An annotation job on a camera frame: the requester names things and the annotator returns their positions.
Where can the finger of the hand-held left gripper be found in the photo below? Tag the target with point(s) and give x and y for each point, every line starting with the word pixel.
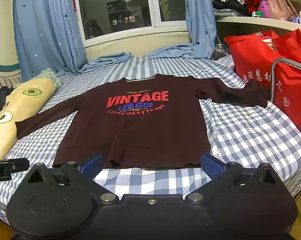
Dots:
pixel 19 165

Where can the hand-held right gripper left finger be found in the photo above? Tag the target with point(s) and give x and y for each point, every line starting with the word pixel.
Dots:
pixel 93 166

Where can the blue checkered bed sheet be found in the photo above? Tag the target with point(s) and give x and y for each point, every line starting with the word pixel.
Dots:
pixel 240 135

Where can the yellow avocado print pillow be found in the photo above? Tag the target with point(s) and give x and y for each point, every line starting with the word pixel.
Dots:
pixel 15 105

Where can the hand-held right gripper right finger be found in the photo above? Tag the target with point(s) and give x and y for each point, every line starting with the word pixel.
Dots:
pixel 211 166

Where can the red fabric bag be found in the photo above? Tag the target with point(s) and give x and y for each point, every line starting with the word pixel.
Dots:
pixel 253 55

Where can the clear plastic bag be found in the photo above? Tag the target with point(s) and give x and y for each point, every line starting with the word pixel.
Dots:
pixel 220 50

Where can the white framed window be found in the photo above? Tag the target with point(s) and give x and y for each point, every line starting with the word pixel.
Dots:
pixel 128 5

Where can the green and white toy car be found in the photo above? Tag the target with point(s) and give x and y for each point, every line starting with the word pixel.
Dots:
pixel 258 14

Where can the white shelf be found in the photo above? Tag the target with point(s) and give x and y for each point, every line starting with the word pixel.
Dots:
pixel 253 21

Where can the grey metal chair frame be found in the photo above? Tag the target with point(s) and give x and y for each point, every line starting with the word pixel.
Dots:
pixel 274 75

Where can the purple bag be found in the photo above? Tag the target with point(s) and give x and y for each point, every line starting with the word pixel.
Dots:
pixel 264 6

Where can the dark maroon printed sweatshirt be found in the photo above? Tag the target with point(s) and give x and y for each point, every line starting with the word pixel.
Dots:
pixel 140 135

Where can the pile of dark clothes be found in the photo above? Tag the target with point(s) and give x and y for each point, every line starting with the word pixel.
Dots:
pixel 228 3

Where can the pink handbag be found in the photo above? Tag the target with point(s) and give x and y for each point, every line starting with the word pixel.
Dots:
pixel 278 5

